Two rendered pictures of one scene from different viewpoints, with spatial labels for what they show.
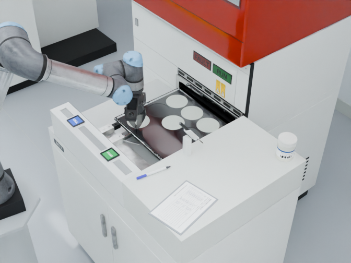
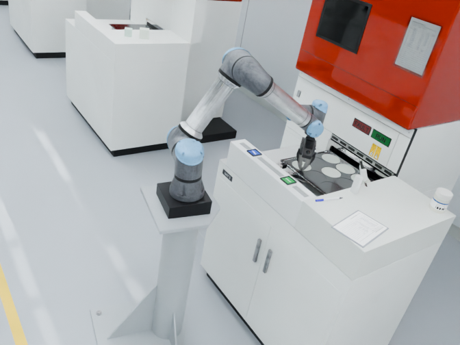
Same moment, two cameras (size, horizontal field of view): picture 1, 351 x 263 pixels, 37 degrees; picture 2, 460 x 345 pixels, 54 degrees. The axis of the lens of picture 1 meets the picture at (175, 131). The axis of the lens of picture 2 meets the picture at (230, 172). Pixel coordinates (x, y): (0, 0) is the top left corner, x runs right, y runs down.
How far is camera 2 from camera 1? 0.72 m
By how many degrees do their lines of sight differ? 10
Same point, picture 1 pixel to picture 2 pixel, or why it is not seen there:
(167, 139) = (328, 182)
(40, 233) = not seen: hidden behind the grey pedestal
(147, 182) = (325, 205)
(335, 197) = (428, 283)
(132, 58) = (322, 104)
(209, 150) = (372, 193)
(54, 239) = not seen: hidden behind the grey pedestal
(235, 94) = (390, 156)
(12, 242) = (186, 244)
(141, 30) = (301, 100)
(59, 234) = not seen: hidden behind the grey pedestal
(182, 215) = (361, 233)
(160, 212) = (341, 227)
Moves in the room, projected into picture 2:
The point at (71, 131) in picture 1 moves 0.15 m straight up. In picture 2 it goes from (251, 159) to (258, 131)
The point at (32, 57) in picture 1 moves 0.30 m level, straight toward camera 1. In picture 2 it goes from (263, 73) to (289, 105)
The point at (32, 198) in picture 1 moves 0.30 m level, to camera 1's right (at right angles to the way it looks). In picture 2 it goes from (213, 206) to (279, 218)
